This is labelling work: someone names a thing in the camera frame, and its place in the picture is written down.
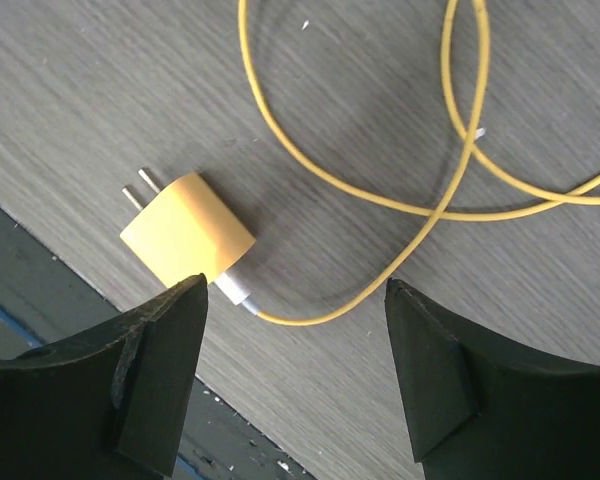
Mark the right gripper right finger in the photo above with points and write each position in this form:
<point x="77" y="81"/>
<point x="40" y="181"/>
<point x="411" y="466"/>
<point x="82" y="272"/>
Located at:
<point x="479" y="405"/>

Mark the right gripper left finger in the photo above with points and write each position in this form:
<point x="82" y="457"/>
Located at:
<point x="109" y="402"/>

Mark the yellow charger block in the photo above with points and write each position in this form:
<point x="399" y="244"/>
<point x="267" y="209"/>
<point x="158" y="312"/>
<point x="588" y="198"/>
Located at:
<point x="185" y="230"/>

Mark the black mounting base plate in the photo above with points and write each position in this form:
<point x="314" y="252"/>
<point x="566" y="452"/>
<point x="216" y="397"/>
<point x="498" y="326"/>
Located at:
<point x="42" y="301"/>

